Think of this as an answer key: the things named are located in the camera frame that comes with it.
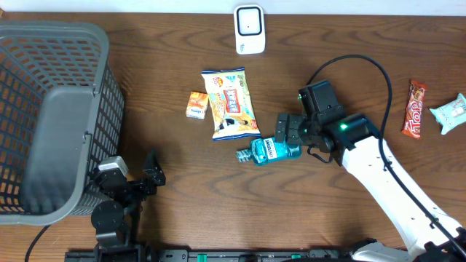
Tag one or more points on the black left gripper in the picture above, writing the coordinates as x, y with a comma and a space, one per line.
153, 172

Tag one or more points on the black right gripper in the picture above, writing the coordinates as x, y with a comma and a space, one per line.
291, 136

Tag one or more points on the teal mouthwash bottle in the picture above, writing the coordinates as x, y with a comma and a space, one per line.
263, 151

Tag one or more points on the yellow snack bag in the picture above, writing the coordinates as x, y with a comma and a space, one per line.
231, 105

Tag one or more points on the small orange snack packet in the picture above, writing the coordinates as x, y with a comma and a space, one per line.
197, 105

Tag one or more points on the red brown chocolate bar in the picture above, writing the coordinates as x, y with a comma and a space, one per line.
413, 117

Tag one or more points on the teal wet wipes pack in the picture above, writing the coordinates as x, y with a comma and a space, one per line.
450, 115

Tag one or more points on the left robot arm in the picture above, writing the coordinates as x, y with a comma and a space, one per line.
116, 219

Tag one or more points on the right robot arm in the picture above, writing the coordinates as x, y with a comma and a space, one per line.
355, 144

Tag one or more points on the white barcode scanner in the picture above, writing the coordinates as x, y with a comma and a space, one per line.
249, 28

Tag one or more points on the grey plastic shopping basket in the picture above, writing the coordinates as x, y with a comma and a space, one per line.
61, 116

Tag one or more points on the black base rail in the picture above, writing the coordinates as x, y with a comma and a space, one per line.
207, 256

